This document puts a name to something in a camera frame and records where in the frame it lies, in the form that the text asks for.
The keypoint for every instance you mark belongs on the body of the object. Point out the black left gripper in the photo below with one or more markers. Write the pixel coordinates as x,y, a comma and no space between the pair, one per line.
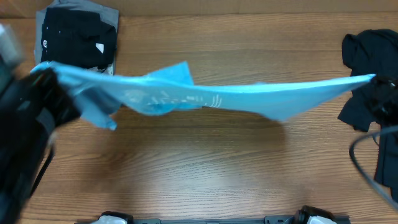
41,98

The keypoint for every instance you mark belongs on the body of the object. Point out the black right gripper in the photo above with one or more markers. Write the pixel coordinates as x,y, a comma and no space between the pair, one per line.
378,98

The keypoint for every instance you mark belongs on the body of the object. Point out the light blue printed t-shirt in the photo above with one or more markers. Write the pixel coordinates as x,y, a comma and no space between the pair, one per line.
97,96

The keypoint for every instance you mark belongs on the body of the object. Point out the crumpled black shirt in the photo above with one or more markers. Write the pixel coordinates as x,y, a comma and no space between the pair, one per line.
371,52

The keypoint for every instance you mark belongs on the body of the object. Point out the folded black garment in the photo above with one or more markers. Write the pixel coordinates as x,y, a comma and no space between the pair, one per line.
77,38

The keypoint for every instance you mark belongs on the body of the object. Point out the folded grey garment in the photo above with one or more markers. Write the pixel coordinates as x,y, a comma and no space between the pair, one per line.
107,15

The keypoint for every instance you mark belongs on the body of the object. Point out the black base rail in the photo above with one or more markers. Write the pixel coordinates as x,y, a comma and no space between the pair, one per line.
306,215

